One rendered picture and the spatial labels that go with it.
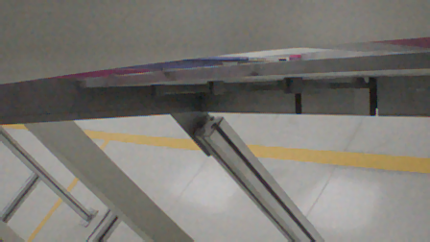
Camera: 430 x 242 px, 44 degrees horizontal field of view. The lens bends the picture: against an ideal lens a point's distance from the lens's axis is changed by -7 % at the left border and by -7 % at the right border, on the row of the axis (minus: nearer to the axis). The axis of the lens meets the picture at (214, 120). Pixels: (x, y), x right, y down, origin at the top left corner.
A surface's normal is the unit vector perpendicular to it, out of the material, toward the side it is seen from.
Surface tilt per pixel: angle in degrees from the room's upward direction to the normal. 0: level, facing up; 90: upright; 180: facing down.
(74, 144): 90
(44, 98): 90
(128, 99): 90
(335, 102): 46
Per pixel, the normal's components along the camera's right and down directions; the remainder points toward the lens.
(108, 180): 0.61, 0.02
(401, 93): -0.79, 0.06
